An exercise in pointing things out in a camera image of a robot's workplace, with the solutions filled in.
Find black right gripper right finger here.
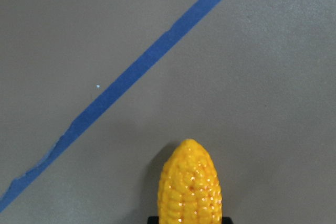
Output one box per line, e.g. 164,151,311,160
222,217,233,224

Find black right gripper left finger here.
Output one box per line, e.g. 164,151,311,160
147,216,160,224

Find yellow plastic corn cob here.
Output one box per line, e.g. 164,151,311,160
157,139,223,223

